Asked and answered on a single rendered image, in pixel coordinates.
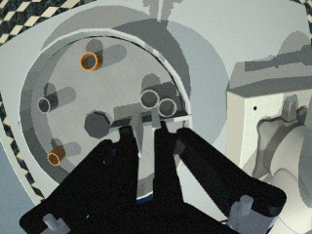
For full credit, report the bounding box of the bronze ring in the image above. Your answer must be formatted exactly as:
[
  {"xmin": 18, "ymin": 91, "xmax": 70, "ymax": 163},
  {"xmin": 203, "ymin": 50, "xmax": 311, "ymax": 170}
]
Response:
[
  {"xmin": 80, "ymin": 52, "xmax": 102, "ymax": 71},
  {"xmin": 48, "ymin": 146, "xmax": 65, "ymax": 166}
]

